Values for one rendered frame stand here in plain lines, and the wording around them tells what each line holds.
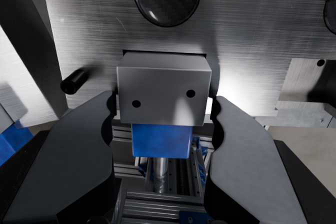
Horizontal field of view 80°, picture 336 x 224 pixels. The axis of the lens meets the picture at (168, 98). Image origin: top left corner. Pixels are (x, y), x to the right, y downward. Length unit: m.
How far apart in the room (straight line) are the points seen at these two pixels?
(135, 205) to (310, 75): 0.45
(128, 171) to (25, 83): 1.02
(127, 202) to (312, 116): 0.41
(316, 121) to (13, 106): 0.34
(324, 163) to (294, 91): 1.62
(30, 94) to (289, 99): 0.22
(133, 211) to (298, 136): 1.22
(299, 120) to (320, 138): 1.32
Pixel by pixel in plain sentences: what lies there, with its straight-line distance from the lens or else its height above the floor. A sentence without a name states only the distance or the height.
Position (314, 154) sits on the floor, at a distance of 1.71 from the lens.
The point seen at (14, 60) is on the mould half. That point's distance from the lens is 0.21.
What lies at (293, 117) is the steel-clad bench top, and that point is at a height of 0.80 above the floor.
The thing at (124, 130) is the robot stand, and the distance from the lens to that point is 1.03.
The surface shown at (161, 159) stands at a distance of 0.17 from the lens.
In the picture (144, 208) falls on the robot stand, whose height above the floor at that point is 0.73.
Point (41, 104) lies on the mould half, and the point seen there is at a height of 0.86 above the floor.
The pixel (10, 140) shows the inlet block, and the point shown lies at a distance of 0.25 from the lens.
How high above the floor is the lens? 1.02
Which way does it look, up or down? 62 degrees down
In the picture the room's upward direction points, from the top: 180 degrees counter-clockwise
